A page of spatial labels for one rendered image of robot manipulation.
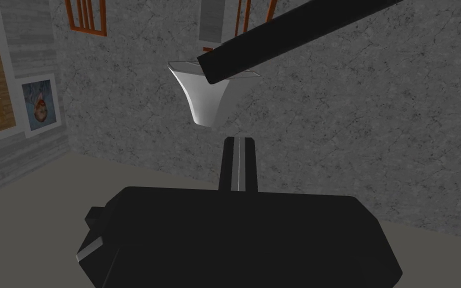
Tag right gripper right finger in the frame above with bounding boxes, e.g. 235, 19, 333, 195
238, 136, 259, 193

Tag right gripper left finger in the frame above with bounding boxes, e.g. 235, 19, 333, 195
218, 136, 240, 193

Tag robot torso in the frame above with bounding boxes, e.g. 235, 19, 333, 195
167, 59, 262, 129

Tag black square bar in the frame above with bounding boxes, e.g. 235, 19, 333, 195
196, 0, 405, 86

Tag orange wooden chair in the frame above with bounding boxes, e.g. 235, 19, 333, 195
233, 0, 278, 38
64, 0, 109, 38

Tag white framed wall picture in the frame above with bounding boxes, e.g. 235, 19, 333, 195
14, 73, 63, 139

